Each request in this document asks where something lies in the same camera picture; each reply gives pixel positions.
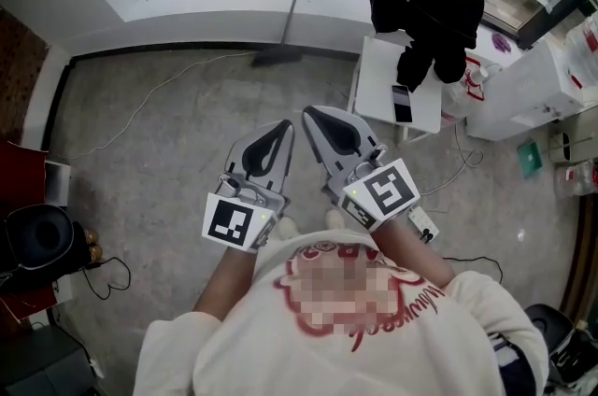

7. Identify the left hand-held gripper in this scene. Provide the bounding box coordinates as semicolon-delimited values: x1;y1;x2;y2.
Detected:
201;119;296;252

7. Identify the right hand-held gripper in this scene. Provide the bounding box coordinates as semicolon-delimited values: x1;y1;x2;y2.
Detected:
302;106;420;233

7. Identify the grey-handled black broom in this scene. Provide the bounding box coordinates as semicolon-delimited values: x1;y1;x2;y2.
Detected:
249;0;315;69

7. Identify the person's right forearm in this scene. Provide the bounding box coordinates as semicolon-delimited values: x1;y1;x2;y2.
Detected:
371;216;457;288

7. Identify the person's left forearm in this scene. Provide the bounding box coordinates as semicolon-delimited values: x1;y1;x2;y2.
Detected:
193;244;258;320

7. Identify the smartphone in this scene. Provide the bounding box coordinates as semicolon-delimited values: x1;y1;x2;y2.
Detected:
391;84;415;124

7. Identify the person's left cream slipper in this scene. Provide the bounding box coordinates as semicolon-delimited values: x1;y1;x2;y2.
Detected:
278;216;299;241

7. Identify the white small table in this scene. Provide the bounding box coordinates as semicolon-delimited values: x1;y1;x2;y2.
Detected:
348;29;444;146

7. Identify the white power strip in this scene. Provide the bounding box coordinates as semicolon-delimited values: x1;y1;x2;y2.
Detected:
407;205;441;242

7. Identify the white red-print plastic bag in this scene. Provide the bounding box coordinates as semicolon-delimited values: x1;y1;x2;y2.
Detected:
441;55;490;122

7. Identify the black jacket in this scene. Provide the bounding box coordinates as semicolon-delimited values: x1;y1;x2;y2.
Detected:
360;0;486;94

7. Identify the white cup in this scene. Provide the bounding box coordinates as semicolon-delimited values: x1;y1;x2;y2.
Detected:
479;62;505;81

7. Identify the green box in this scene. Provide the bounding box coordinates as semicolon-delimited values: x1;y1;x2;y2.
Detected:
517;139;546;179

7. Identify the golden ornament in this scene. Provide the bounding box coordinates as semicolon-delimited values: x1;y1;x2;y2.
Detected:
82;229;104;261

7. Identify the purple plastic item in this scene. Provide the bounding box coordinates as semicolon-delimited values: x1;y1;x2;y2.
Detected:
490;32;514;53

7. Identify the white appliance box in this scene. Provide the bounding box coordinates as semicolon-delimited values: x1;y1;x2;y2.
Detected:
465;39;586;142

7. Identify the person in patterned shirt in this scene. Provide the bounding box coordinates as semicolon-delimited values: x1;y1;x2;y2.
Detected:
133;230;550;396

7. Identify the white cardboard box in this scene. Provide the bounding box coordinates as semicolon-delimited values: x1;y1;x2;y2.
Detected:
44;159;72;207

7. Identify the small white bin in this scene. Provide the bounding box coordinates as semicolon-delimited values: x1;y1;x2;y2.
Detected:
547;130;575;163

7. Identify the black round case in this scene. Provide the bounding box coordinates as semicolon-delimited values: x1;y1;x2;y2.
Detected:
3;204;77;281

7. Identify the pack of plastic bottles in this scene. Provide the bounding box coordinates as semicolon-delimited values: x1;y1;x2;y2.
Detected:
554;159;598;199

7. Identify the red paper bag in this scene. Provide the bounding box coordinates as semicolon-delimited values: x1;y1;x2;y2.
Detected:
0;139;48;211

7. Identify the clear plastic bag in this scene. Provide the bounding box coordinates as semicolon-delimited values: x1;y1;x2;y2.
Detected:
563;13;598;92

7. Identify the black office chair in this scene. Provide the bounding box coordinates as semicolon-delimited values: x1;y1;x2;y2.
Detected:
523;303;598;386

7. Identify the grey storage box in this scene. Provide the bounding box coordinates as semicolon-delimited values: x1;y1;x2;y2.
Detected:
0;323;102;396

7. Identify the white cable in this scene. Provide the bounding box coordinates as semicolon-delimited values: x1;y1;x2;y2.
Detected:
49;50;258;162
418;120;485;202

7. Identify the black power cable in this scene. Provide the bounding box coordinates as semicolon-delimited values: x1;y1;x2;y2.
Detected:
441;254;505;286

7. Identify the black cable with adapter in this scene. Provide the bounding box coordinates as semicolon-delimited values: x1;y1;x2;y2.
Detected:
82;256;133;303

